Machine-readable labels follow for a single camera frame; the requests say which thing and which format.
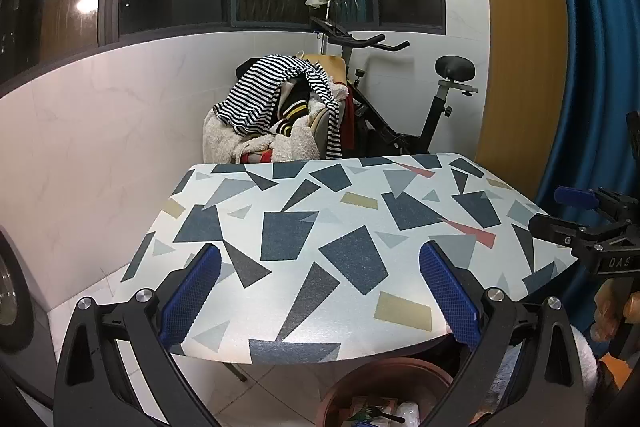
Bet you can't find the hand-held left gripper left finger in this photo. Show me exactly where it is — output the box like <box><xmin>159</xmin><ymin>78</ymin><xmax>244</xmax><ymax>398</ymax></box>
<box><xmin>52</xmin><ymin>242</ymin><xmax>223</xmax><ymax>427</ymax></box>

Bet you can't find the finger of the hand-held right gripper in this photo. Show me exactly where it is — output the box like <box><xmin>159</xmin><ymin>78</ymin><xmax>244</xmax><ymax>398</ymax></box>
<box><xmin>528</xmin><ymin>213</ymin><xmax>583</xmax><ymax>245</ymax></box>
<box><xmin>554</xmin><ymin>186</ymin><xmax>601</xmax><ymax>212</ymax></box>

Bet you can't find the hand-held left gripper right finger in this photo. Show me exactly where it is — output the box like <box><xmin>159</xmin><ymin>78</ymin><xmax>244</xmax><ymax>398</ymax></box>
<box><xmin>418</xmin><ymin>240</ymin><xmax>588</xmax><ymax>427</ymax></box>

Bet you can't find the white plastic bag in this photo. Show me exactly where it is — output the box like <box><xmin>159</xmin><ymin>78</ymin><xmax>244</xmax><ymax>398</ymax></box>
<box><xmin>395</xmin><ymin>401</ymin><xmax>421</xmax><ymax>427</ymax></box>

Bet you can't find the brown plastic bin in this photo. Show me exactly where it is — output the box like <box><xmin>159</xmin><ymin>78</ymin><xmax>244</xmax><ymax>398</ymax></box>
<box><xmin>320</xmin><ymin>357</ymin><xmax>456</xmax><ymax>427</ymax></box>

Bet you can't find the person's right hand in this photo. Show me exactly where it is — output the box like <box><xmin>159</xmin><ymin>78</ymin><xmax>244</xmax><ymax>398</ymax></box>
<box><xmin>591</xmin><ymin>279</ymin><xmax>626</xmax><ymax>344</ymax></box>

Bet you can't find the geometric patterned folding table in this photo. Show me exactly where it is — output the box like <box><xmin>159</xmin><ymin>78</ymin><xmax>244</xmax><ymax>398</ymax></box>
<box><xmin>112</xmin><ymin>152</ymin><xmax>583</xmax><ymax>383</ymax></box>

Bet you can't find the blue curtain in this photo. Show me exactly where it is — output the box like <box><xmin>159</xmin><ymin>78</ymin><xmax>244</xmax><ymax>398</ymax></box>
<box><xmin>530</xmin><ymin>0</ymin><xmax>640</xmax><ymax>343</ymax></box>

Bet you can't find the black exercise bike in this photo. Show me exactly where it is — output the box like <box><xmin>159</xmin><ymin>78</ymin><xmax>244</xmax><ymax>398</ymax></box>
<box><xmin>309</xmin><ymin>14</ymin><xmax>478</xmax><ymax>158</ymax></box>

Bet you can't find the white fleece blanket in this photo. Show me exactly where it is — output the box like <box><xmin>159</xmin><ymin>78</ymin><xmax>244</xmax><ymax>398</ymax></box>
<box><xmin>202</xmin><ymin>84</ymin><xmax>351</xmax><ymax>165</ymax></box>

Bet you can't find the red cloth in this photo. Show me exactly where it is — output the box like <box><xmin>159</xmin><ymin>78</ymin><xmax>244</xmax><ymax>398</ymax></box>
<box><xmin>342</xmin><ymin>87</ymin><xmax>358</xmax><ymax>152</ymax></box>

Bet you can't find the black white striped shirt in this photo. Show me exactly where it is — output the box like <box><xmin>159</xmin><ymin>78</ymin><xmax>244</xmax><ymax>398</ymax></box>
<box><xmin>212</xmin><ymin>54</ymin><xmax>346</xmax><ymax>160</ymax></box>

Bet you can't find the dark jacket with striped cuffs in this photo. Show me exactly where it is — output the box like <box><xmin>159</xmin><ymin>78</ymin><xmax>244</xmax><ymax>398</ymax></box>
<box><xmin>272</xmin><ymin>79</ymin><xmax>326</xmax><ymax>135</ymax></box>

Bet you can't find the tan chair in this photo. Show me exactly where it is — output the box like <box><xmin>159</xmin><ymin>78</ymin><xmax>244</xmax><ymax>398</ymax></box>
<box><xmin>202</xmin><ymin>53</ymin><xmax>351</xmax><ymax>165</ymax></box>

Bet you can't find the wooden wall panel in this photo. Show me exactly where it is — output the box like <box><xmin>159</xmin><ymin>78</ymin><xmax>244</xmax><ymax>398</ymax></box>
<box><xmin>472</xmin><ymin>0</ymin><xmax>571</xmax><ymax>202</ymax></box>

